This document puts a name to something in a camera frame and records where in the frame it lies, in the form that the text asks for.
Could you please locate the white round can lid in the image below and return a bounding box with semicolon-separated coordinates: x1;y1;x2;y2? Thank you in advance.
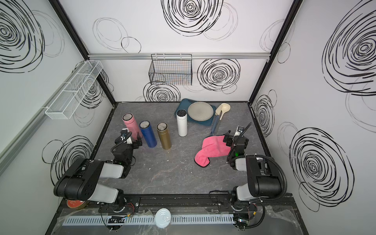
154;208;171;229

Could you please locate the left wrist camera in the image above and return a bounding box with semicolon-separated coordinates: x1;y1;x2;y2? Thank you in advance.
120;128;133;145

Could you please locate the white slotted cable duct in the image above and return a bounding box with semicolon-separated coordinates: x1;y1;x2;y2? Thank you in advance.
62;214;235;226

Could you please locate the pink cloth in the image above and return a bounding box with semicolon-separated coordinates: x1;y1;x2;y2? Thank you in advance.
194;135;230;167

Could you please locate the grey round plate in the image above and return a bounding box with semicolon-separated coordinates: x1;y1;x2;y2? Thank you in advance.
188;102;214;121

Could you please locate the beige ladle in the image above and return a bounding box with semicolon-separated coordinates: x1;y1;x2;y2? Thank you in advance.
220;103;231;120

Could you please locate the white thermos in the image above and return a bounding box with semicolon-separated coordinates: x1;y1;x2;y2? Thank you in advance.
176;109;188;137

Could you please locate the red gold round tin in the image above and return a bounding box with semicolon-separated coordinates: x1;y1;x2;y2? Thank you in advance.
67;200;88;210

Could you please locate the teal tray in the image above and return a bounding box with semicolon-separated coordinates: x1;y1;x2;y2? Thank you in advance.
175;99;216;126

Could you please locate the black wire basket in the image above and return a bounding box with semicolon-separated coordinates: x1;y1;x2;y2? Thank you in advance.
148;53;193;86

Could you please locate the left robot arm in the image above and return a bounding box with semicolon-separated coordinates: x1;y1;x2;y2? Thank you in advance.
53;132;143;205

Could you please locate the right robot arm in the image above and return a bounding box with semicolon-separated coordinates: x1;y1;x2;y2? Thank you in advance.
223;133;287;201

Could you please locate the gold thermos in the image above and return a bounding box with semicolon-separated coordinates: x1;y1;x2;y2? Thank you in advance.
157;122;172;150

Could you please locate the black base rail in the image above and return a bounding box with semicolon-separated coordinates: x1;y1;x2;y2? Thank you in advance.
99;190;258;213

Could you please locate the blue handled utensil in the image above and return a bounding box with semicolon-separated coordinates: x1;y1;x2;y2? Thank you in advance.
210;104;222;136

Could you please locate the blue thermos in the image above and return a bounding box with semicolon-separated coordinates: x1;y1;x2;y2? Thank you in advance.
139;120;157;148

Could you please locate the pink thermos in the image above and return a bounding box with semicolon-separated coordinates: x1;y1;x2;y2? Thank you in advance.
122;113;143;140

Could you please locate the white mesh shelf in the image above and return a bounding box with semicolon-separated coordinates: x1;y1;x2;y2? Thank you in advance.
45;60;103;119

